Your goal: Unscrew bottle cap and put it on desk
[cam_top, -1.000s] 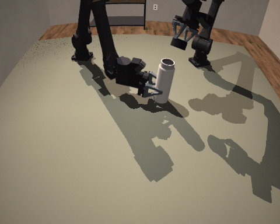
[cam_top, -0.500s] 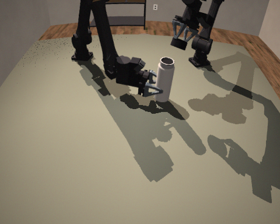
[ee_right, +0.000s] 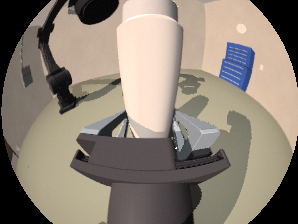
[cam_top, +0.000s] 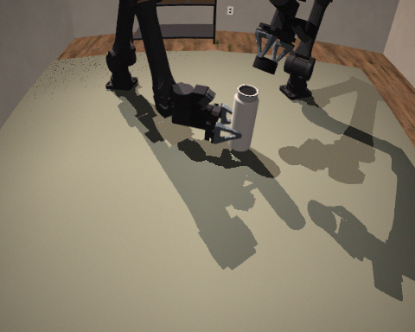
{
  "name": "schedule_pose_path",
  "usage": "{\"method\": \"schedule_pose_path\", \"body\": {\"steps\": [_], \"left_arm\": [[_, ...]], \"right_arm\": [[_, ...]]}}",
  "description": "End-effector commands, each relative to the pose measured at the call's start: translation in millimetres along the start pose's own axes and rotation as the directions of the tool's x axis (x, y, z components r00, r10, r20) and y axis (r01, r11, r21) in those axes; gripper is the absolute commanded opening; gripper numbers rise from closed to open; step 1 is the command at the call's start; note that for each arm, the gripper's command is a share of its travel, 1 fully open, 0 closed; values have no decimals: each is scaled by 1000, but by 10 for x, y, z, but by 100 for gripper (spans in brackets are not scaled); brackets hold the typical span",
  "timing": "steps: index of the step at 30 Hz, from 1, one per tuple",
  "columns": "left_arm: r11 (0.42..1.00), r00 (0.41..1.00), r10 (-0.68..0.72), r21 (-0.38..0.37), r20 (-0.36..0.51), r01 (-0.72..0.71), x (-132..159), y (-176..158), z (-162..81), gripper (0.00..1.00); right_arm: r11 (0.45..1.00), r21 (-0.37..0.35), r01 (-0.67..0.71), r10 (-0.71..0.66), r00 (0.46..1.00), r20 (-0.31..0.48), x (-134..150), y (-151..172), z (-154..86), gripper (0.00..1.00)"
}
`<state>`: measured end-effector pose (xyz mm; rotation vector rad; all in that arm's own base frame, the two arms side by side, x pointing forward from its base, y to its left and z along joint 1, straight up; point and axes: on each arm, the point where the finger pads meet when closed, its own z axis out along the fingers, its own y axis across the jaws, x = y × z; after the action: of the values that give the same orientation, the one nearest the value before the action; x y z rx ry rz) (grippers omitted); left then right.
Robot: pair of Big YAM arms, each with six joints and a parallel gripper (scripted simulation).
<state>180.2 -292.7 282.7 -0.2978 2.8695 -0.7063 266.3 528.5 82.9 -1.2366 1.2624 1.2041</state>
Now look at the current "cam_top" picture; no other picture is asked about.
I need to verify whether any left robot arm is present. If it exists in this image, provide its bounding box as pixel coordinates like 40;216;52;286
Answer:
269;0;333;100

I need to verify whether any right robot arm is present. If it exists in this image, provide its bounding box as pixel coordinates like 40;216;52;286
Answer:
105;0;216;127

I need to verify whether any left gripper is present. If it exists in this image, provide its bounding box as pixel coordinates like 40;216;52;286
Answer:
255;10;296;63

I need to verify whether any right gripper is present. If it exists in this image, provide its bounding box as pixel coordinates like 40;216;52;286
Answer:
188;103;242;144

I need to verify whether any black bottle cap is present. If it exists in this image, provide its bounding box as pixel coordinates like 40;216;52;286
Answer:
252;55;278;74

